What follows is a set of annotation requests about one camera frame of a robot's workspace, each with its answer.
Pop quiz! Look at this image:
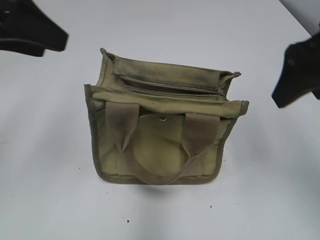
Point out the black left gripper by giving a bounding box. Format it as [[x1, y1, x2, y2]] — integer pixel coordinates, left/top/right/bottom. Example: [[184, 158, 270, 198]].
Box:
[[0, 0, 69, 57]]

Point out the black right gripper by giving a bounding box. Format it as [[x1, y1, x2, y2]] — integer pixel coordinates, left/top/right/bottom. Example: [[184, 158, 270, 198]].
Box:
[[271, 32, 320, 108]]

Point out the yellow canvas zipper bag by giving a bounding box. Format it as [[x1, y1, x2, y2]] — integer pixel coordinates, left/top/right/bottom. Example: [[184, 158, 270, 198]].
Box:
[[84, 49, 249, 186]]

